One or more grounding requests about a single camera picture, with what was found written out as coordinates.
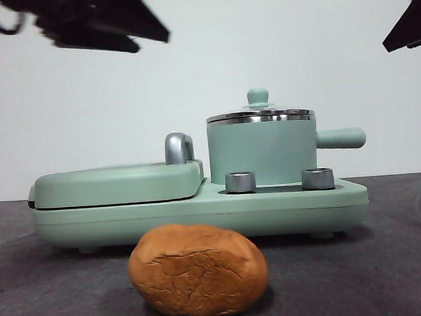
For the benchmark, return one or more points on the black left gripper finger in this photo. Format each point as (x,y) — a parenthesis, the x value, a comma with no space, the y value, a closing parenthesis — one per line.
(97,39)
(128,17)

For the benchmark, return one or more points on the glass pot lid green knob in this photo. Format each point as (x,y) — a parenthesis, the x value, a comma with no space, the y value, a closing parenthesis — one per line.
(258,96)

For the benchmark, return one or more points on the brown potato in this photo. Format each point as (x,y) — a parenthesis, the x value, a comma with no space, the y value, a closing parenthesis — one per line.
(198,274)

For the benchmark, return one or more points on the silver control knob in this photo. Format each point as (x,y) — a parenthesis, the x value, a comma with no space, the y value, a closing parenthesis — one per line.
(317,179)
(240,183)

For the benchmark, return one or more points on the green breakfast machine base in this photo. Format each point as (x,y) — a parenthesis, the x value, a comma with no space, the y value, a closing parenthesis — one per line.
(92,227)

